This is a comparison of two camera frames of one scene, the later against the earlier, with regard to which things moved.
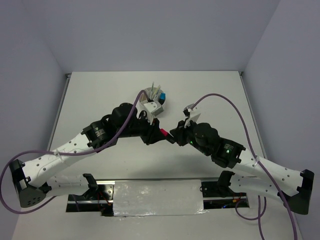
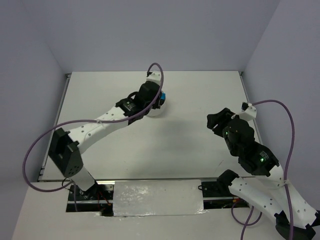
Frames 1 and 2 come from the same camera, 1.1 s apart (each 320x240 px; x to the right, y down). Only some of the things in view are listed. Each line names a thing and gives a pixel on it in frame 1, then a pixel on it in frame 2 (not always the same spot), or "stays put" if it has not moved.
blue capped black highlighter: (162, 98) stays put
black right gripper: (178, 132) → (220, 117)
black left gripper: (153, 134) → (157, 104)
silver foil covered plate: (158, 197) stays put
